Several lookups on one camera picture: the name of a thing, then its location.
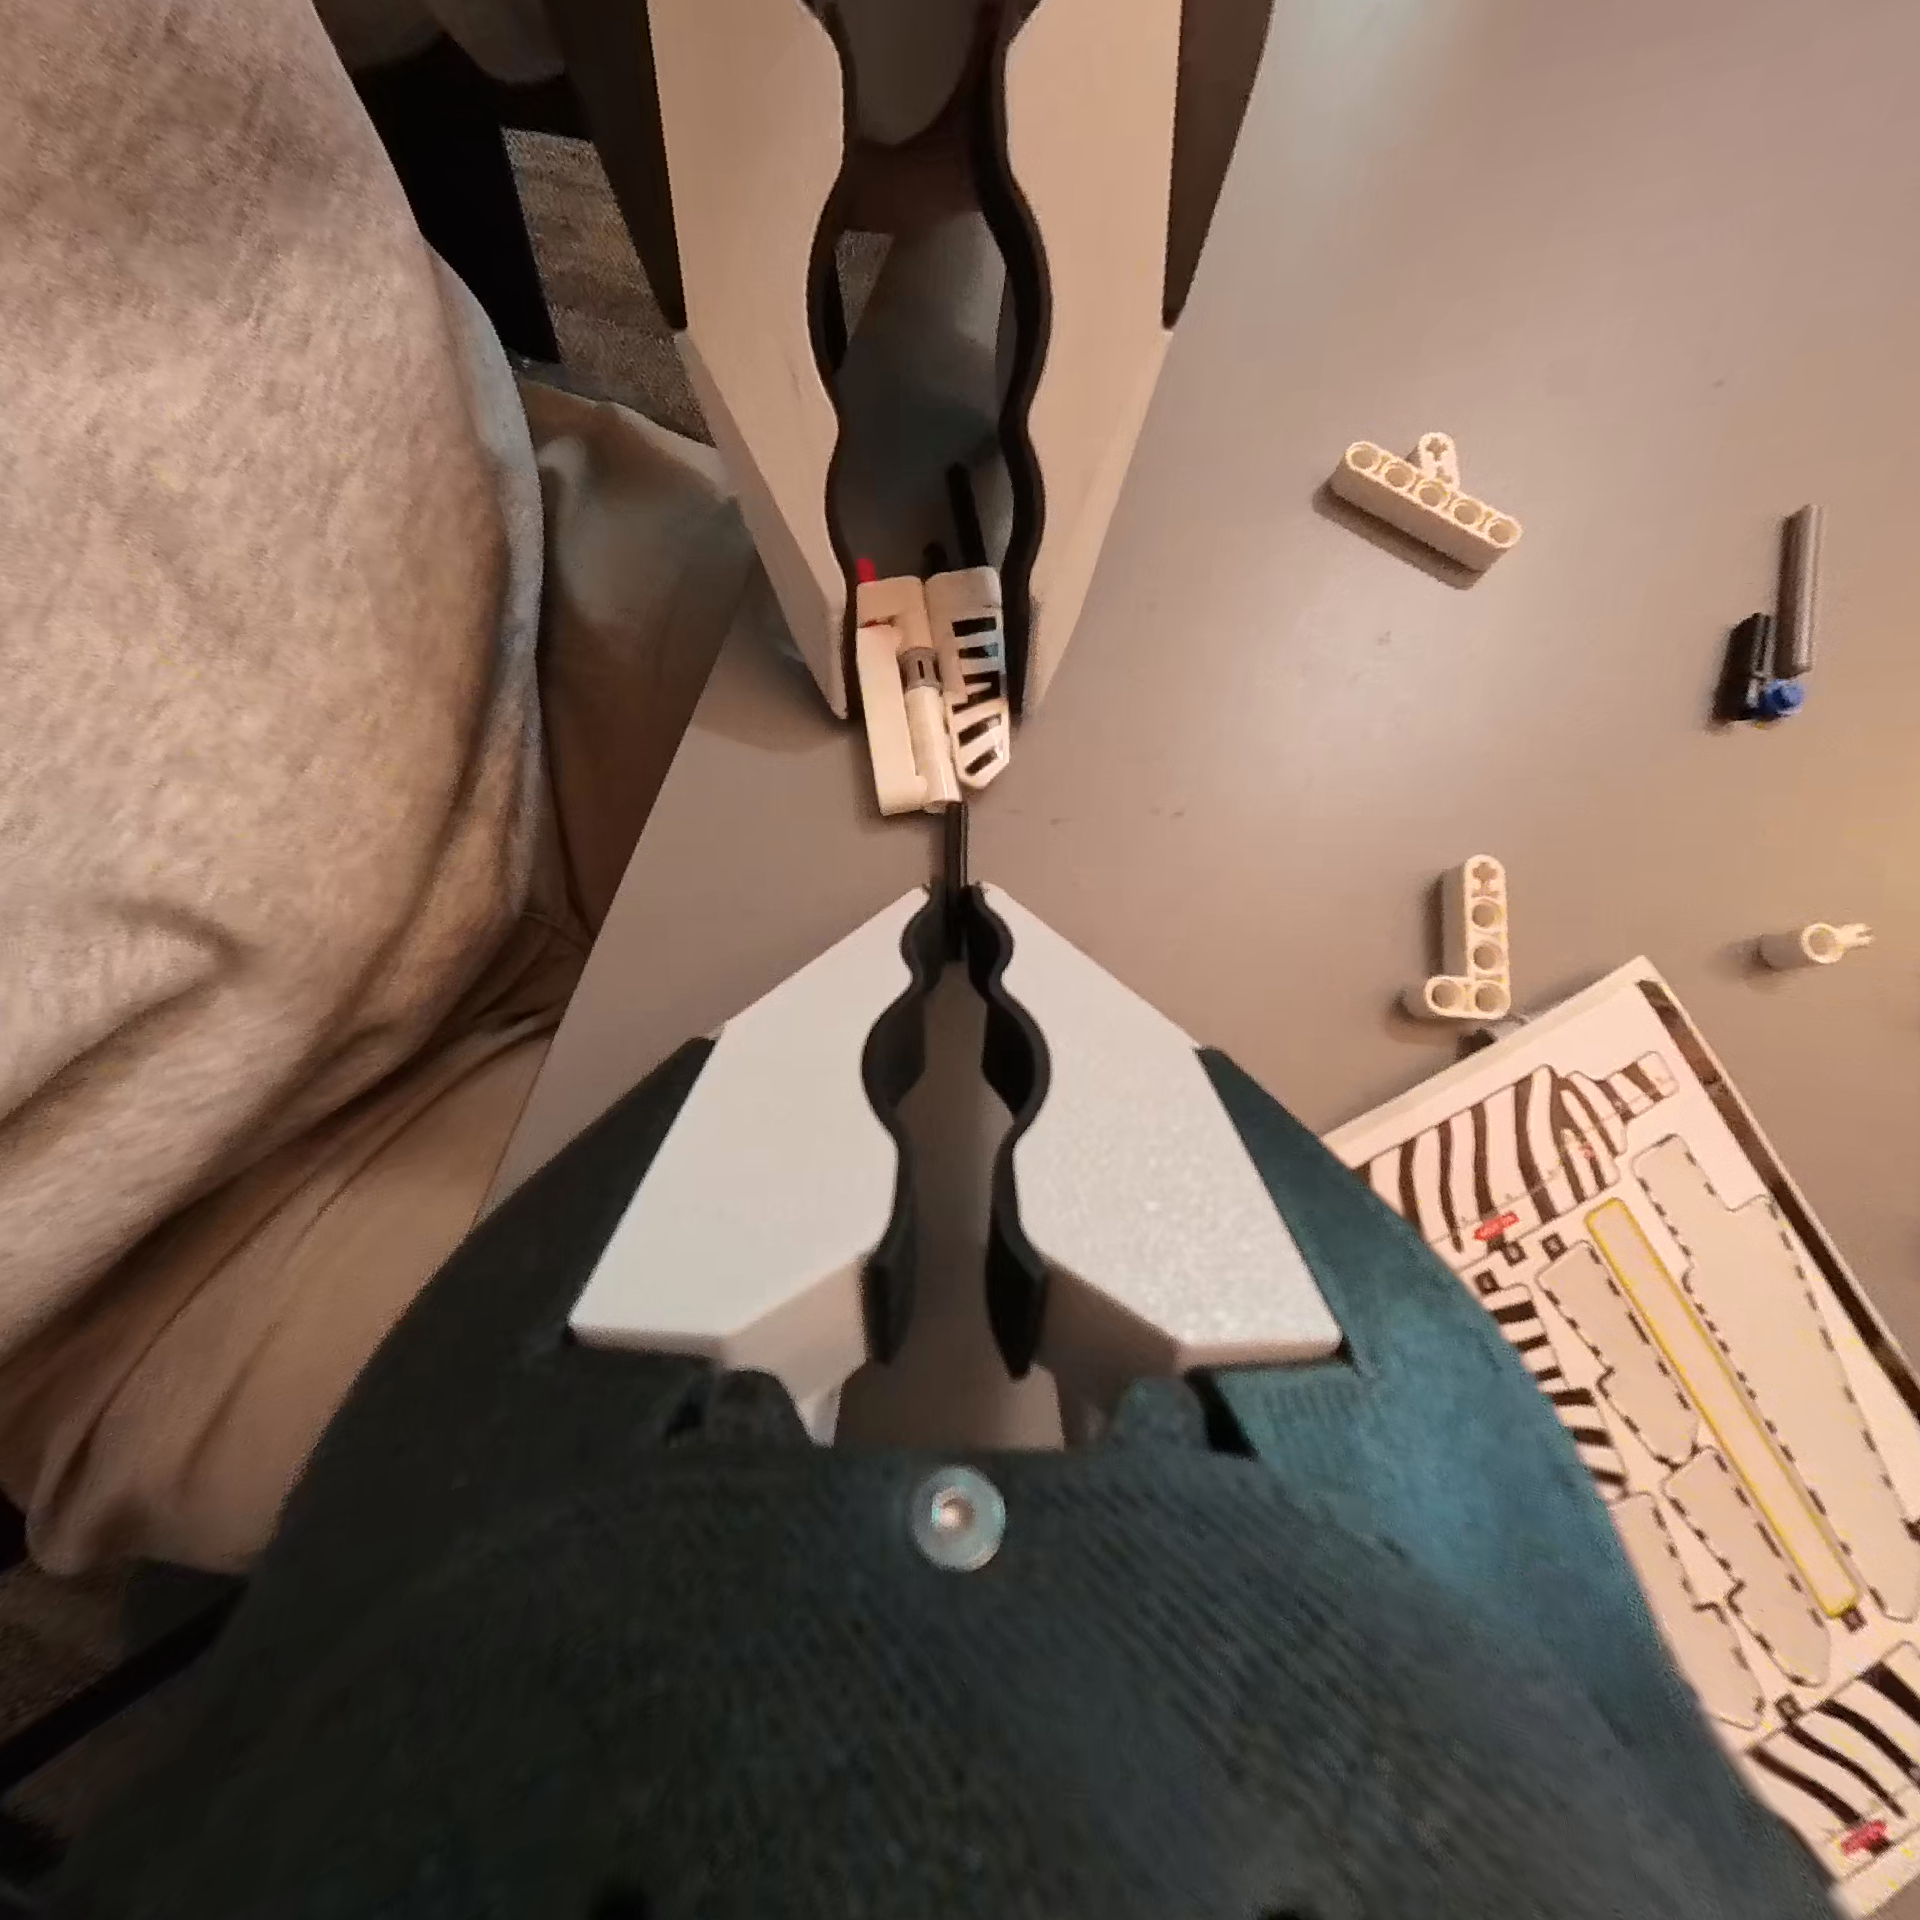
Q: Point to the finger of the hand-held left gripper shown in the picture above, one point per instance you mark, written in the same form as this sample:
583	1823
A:
1094	179
750	227

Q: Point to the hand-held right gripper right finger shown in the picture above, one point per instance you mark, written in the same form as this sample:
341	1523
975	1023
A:
1171	1200

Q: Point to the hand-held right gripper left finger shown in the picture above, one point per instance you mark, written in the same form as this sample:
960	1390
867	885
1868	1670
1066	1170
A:
735	1187

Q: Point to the zebra striped white lego assembly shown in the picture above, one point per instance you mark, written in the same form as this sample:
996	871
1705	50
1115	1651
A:
901	707

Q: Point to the small white cross-hole lego connector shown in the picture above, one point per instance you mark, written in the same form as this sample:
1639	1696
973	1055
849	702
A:
1435	449

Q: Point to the white L-shaped lego beam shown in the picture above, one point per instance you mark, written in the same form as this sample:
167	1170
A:
1478	930

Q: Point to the white five-hole lego beam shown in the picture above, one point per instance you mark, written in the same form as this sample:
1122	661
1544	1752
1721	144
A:
1426	516

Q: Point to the small white lego pin connector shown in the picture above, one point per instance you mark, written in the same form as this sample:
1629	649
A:
1801	948

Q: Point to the black lego pin blue tip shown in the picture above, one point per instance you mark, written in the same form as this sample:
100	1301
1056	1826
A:
1746	667

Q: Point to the zebra print sticker sheet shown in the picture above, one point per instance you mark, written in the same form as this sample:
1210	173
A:
1696	1244

